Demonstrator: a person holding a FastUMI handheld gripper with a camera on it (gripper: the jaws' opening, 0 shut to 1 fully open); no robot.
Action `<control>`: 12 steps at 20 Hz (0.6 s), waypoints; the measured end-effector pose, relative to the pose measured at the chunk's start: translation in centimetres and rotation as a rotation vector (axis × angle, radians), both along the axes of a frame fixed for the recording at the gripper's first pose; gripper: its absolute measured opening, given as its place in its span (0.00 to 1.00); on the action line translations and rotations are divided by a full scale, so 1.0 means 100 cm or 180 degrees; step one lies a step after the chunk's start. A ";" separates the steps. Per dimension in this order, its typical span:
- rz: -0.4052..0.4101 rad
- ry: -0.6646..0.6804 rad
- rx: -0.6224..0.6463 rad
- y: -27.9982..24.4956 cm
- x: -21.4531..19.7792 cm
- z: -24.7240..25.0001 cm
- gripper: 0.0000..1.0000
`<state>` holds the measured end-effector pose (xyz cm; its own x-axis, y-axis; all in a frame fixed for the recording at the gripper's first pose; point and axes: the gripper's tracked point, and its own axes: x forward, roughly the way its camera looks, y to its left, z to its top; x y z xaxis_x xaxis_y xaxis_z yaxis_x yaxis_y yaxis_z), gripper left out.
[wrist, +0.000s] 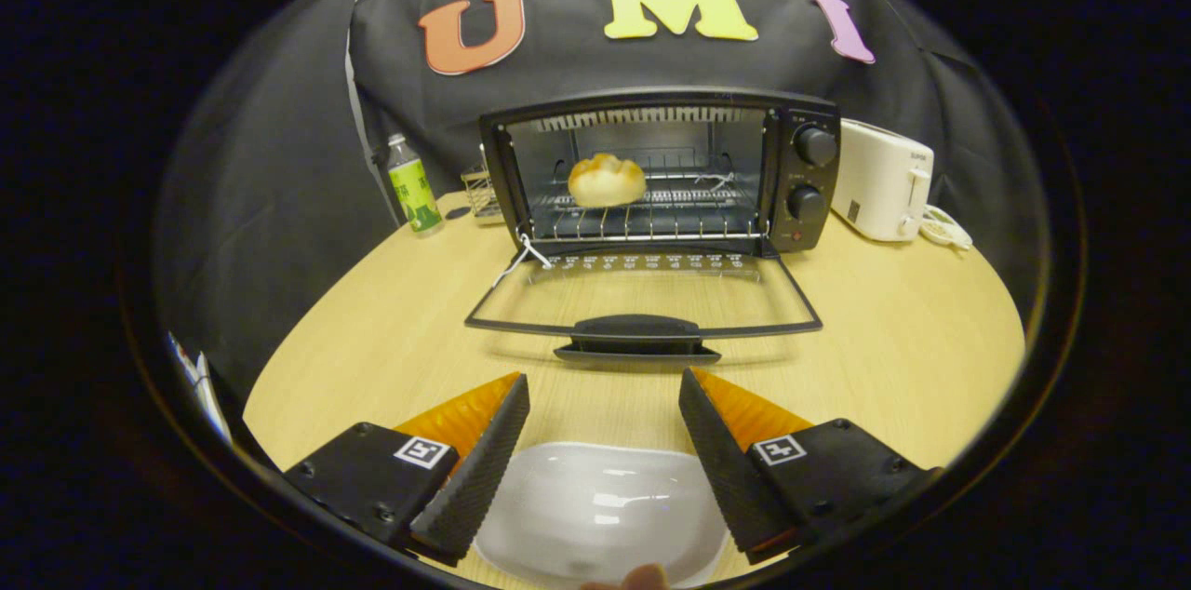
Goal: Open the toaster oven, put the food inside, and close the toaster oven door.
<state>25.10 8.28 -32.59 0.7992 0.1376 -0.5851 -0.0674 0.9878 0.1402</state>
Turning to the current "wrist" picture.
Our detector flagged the white slot toaster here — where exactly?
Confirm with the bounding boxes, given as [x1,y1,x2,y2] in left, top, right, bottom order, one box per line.
[831,119,935,243]

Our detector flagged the golden bread roll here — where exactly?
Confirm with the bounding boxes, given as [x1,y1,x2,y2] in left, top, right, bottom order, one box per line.
[568,153,648,208]

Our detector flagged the green label drink bottle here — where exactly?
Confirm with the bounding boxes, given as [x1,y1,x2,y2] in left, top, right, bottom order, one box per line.
[386,133,445,235]

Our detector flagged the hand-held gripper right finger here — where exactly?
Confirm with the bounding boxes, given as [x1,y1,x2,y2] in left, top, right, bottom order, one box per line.
[678,368,941,565]

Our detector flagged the white divided condiment dish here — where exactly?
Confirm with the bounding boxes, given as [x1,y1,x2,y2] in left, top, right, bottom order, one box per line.
[919,204,974,251]

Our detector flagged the white plate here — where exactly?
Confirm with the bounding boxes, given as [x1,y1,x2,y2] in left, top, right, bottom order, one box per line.
[473,441,731,589]

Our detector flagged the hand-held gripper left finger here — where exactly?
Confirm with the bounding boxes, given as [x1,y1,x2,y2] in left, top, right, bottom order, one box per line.
[284,372,531,566]

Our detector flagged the black toaster oven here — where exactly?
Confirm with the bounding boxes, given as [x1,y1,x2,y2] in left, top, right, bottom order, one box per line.
[464,87,843,365]

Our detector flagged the black backdrop cloth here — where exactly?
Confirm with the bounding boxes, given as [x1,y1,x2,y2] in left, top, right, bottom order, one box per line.
[154,0,1052,396]

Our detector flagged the white and blue object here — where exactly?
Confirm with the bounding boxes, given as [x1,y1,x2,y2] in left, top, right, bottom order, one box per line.
[167,334,234,442]

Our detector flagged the small wire basket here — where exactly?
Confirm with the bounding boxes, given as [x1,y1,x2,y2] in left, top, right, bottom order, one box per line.
[461,164,503,221]

